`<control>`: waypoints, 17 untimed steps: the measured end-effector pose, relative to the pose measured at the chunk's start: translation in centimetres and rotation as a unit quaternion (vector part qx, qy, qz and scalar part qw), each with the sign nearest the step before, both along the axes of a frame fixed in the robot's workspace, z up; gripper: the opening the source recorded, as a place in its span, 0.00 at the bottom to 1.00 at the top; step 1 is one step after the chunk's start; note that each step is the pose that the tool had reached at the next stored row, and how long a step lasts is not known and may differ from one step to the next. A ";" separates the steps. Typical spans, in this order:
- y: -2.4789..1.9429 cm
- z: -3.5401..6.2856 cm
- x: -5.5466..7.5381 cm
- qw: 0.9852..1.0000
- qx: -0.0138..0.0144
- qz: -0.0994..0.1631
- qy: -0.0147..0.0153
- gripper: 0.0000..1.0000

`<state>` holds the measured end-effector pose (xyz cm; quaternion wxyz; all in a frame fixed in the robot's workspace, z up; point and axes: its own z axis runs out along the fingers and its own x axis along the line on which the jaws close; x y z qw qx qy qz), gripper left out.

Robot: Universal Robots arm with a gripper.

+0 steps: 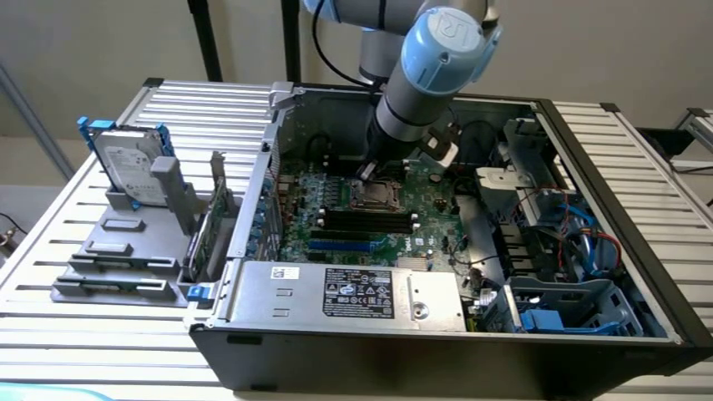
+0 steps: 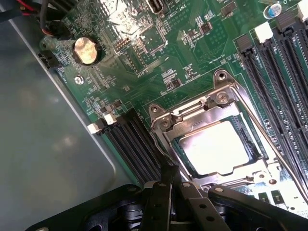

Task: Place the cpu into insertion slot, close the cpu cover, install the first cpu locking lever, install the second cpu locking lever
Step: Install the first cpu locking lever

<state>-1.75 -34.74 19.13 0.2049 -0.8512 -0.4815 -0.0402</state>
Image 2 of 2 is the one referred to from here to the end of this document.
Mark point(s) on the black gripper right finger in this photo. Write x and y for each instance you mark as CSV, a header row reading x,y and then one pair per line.
x,y
204,209

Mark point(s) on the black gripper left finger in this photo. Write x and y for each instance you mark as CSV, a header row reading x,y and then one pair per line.
x,y
156,207

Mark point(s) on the black RAM slot white latches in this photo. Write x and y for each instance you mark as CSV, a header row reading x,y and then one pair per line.
x,y
140,146
303,10
122,156
284,84

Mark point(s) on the silver square CPU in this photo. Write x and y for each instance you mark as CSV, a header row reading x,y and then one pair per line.
x,y
216,146

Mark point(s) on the silver CPU socket cover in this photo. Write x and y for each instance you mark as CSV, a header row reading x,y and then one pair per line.
x,y
204,115

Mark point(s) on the long silver locking lever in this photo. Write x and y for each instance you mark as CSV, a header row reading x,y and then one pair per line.
x,y
251,113

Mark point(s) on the silver socket torx screw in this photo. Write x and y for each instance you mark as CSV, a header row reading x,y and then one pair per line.
x,y
166,123
222,97

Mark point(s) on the grey metal PC case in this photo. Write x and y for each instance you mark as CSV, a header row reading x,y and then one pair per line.
x,y
36,120

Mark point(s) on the silver motherboard mounting screw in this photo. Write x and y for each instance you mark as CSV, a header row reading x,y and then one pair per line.
x,y
78,80

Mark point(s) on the green PC motherboard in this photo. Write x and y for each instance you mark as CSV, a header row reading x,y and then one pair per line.
x,y
192,60

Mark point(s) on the silver coin cell battery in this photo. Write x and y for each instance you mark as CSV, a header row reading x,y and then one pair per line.
x,y
85,50

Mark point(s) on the black board header connector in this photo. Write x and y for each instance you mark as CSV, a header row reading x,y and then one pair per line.
x,y
49,60

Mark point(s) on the silver internal USB port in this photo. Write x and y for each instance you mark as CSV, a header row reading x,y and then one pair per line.
x,y
156,5

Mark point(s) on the blue cylindrical capacitor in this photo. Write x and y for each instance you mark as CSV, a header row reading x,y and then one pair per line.
x,y
272,11

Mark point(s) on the silver CPU socket frame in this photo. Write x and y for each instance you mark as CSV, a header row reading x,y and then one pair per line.
x,y
223,79

